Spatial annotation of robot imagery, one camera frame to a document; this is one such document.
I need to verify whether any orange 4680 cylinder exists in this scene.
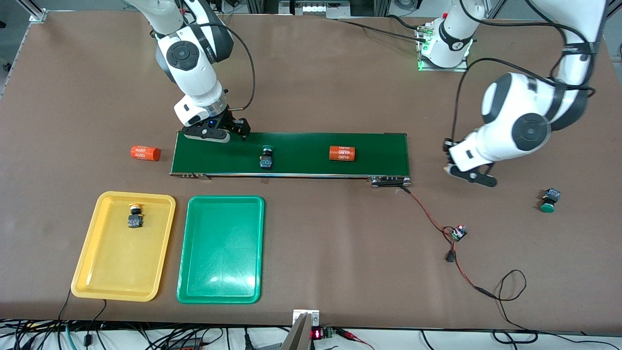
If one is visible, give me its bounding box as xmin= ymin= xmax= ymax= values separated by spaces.
xmin=130 ymin=145 xmax=161 ymax=161
xmin=329 ymin=145 xmax=357 ymax=162

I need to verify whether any yellow mushroom push button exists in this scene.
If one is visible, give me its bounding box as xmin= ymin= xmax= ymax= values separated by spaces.
xmin=127 ymin=203 xmax=144 ymax=229

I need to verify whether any green belt conveyor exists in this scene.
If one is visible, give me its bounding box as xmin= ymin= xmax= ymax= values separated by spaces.
xmin=169 ymin=130 xmax=414 ymax=189

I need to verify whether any green plastic tray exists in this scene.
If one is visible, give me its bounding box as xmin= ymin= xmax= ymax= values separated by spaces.
xmin=176 ymin=195 xmax=265 ymax=305

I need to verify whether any yellow plastic tray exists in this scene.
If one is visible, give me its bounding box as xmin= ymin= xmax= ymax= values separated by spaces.
xmin=71 ymin=191 xmax=176 ymax=302

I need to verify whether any red clip lead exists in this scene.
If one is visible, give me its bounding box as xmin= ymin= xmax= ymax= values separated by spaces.
xmin=335 ymin=329 xmax=375 ymax=350

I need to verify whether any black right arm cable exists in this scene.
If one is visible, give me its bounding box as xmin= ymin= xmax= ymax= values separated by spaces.
xmin=214 ymin=22 xmax=257 ymax=111

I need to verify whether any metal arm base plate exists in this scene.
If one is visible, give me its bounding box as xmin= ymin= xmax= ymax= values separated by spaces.
xmin=417 ymin=24 xmax=469 ymax=72

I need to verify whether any black cable bundle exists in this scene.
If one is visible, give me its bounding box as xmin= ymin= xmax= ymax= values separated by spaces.
xmin=335 ymin=14 xmax=431 ymax=42

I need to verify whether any silver machine frame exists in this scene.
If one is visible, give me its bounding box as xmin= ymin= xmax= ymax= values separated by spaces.
xmin=279 ymin=0 xmax=350 ymax=16

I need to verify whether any thin black power cable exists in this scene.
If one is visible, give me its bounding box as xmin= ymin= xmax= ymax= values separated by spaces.
xmin=493 ymin=269 xmax=539 ymax=341

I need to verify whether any silver metal bracket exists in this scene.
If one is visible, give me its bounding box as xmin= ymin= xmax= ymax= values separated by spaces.
xmin=293 ymin=309 xmax=320 ymax=327

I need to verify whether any black cable with plug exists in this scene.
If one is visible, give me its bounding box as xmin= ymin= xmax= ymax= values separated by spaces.
xmin=85 ymin=299 xmax=107 ymax=346

